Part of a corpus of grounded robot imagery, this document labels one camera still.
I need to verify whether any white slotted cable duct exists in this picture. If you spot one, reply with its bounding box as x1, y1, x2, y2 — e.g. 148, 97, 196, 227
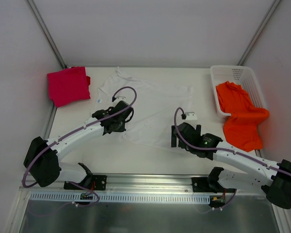
30, 191, 210, 205

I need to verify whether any metal frame post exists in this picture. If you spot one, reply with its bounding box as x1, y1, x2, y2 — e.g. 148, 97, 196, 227
237, 0, 283, 66
25, 0, 67, 69

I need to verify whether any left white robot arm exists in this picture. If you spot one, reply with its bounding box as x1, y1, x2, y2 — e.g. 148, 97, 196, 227
22, 100, 134, 190

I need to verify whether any orange t-shirt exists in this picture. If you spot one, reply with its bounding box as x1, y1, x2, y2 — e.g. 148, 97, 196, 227
216, 81, 269, 152

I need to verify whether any right metal frame post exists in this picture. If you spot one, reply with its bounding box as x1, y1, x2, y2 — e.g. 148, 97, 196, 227
237, 0, 283, 66

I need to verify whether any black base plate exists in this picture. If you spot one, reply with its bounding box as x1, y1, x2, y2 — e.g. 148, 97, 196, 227
64, 174, 107, 191
191, 177, 213, 193

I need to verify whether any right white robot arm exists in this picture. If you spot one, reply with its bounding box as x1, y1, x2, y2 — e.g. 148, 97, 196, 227
171, 122, 291, 209

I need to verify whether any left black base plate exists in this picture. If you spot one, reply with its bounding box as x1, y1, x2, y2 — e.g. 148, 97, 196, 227
64, 174, 107, 191

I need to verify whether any folded magenta t-shirt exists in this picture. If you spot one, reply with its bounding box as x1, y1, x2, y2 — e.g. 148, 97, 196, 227
47, 67, 91, 108

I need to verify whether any white plastic basket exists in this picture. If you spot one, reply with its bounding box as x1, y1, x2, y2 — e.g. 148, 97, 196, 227
210, 65, 267, 119

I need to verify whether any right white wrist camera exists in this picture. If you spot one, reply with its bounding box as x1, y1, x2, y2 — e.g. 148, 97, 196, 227
185, 112, 197, 120

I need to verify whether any left metal frame post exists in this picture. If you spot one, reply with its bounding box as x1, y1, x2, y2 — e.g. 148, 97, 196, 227
25, 0, 67, 69

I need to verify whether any white t-shirt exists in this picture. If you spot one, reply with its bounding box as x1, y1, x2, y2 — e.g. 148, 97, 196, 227
94, 68, 194, 150

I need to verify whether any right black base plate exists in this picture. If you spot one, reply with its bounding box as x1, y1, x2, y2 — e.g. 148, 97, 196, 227
191, 177, 213, 193

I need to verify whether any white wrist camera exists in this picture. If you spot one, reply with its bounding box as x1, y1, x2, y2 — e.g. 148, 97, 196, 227
115, 96, 126, 100
185, 112, 197, 120

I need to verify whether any aluminium mounting rail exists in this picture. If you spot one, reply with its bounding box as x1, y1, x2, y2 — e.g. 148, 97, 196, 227
18, 171, 236, 192

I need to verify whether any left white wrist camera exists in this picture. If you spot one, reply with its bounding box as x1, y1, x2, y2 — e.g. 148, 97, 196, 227
115, 96, 126, 100

